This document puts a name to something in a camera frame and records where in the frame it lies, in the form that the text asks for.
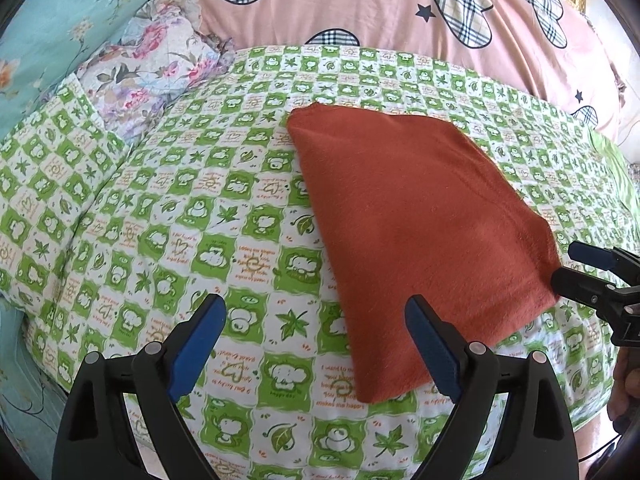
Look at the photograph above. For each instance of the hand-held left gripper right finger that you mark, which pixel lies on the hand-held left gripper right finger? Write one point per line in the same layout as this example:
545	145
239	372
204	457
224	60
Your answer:
436	352

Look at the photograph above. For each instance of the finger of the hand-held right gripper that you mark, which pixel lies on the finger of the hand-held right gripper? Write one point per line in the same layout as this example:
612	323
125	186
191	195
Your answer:
592	256
575	285

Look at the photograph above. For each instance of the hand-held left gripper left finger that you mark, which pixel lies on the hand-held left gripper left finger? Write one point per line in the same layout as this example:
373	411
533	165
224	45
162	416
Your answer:
196	346

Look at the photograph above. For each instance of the orange knit sweater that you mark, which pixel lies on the orange knit sweater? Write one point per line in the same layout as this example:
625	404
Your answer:
420	235

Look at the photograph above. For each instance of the person's right hand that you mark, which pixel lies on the person's right hand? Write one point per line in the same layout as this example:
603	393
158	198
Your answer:
628	380

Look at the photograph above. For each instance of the green checked bed sheet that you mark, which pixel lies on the green checked bed sheet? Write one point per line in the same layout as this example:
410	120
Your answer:
175	210

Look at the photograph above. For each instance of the teal floral bed cover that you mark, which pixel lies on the teal floral bed cover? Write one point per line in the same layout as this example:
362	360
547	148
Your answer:
20	385

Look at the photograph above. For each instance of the purple floral pillow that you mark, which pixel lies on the purple floral pillow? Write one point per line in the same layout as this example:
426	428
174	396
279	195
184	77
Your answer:
145	71

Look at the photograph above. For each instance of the pink heart-print quilt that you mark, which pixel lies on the pink heart-print quilt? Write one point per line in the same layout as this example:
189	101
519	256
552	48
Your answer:
375	5

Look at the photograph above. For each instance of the teal floral pillow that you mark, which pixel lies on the teal floral pillow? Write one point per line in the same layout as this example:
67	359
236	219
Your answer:
60	20

